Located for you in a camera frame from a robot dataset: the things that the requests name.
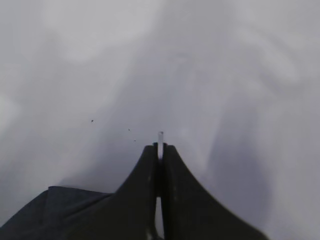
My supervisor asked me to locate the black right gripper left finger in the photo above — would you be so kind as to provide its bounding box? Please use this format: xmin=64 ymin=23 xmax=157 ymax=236
xmin=65 ymin=144 xmax=159 ymax=240

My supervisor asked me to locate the navy blue lunch bag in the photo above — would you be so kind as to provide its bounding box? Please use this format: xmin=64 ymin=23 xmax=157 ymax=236
xmin=0 ymin=131 xmax=165 ymax=240

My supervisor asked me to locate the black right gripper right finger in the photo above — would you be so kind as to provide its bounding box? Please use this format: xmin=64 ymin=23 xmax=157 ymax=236
xmin=162 ymin=144 xmax=267 ymax=240

